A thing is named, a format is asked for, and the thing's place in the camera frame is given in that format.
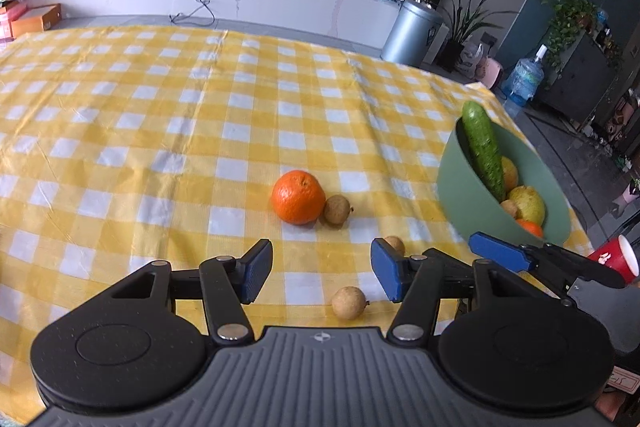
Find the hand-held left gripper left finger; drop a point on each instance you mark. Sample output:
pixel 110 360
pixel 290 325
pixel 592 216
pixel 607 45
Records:
pixel 257 269

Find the silver pedal trash can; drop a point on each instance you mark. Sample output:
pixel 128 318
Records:
pixel 410 34

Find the large yellow-green pear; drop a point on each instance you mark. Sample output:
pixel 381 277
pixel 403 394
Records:
pixel 530 204

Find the dark grey cabinet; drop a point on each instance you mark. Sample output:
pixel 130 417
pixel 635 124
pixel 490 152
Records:
pixel 582 77

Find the green cucumber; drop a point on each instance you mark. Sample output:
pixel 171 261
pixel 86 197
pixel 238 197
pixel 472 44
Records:
pixel 482 147

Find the red paper cup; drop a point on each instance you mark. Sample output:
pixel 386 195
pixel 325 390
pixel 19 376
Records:
pixel 617 257

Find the white plastic bag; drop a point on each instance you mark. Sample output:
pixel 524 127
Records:
pixel 468 62

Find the orange cardboard box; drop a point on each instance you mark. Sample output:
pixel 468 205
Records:
pixel 36 21

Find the brown longan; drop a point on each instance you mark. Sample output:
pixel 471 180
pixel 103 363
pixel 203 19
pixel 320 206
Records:
pixel 510 208
pixel 396 244
pixel 337 210
pixel 348 303

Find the long-leaf potted plant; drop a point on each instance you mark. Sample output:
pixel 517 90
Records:
pixel 462 27

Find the blue water jug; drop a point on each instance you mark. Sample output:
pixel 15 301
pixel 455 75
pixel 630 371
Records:
pixel 524 79

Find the pink cardboard box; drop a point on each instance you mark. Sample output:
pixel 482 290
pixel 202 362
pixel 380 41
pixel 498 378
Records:
pixel 11 19

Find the green strainer bowl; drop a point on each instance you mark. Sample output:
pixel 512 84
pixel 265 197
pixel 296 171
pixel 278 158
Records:
pixel 465 197

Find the pink small heater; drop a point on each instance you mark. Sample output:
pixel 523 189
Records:
pixel 489 73

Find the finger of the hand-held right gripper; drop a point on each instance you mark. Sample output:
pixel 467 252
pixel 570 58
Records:
pixel 500 251

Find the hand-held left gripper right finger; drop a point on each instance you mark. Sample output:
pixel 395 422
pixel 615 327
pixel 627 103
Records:
pixel 387 269

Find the small yellow apple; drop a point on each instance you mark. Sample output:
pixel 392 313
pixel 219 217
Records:
pixel 510 174

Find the yellow checked cloth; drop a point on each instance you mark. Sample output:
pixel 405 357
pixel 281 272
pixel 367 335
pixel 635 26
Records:
pixel 150 132

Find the white box behind trash can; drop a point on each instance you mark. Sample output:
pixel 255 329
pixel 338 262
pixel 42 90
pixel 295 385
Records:
pixel 436 44

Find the orange tangerine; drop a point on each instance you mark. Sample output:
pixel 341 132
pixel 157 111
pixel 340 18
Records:
pixel 531 228
pixel 298 197

